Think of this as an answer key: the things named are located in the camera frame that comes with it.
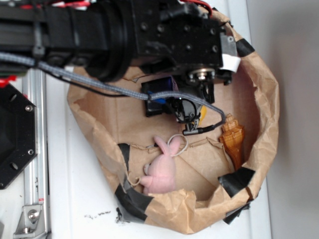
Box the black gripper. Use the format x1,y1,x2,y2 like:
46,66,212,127
131,0,240,104

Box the yellow rubber duck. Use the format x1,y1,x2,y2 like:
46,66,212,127
199,106,207,124

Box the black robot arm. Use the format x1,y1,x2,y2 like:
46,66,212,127
0,0,237,102

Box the brown conch seashell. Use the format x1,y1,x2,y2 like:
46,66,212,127
219,114,245,171

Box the black leather wallet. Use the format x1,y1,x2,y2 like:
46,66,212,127
142,77,178,117

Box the pink plush bunny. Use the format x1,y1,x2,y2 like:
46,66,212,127
140,136,181,195

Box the brown paper bag bin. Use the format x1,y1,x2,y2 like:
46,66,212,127
68,12,280,234

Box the grey braided cable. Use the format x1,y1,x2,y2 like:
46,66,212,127
0,52,226,130

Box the aluminium extrusion rail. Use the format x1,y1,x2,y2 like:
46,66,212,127
13,70,51,239

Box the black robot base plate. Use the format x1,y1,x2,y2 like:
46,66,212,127
0,84,36,190

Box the silver corner bracket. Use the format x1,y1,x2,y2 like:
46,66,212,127
13,204,45,239

